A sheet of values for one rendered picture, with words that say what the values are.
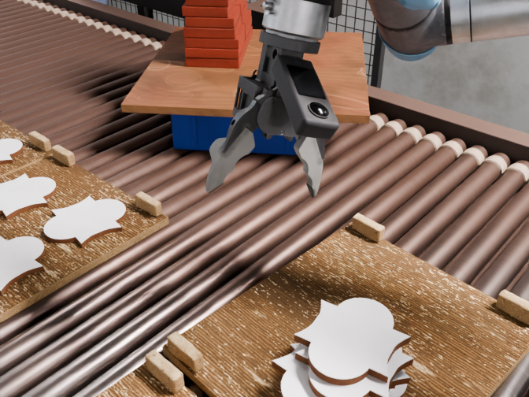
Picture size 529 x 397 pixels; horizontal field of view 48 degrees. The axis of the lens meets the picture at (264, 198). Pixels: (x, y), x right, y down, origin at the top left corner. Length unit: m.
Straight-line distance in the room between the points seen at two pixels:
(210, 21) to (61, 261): 0.64
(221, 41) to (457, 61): 2.43
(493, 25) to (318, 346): 0.43
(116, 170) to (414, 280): 0.65
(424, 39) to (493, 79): 2.83
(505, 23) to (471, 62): 2.86
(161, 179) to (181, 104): 0.16
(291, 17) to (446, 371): 0.48
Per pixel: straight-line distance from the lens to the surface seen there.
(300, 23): 0.69
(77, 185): 1.20
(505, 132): 1.40
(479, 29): 0.77
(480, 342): 0.89
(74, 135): 1.44
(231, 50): 1.38
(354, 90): 1.29
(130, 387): 0.81
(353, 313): 0.76
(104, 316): 0.92
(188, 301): 0.94
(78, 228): 1.06
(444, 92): 3.75
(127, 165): 1.29
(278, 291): 0.91
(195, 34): 1.39
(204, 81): 1.33
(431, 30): 0.77
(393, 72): 3.88
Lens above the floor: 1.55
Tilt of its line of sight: 34 degrees down
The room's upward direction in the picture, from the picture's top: straight up
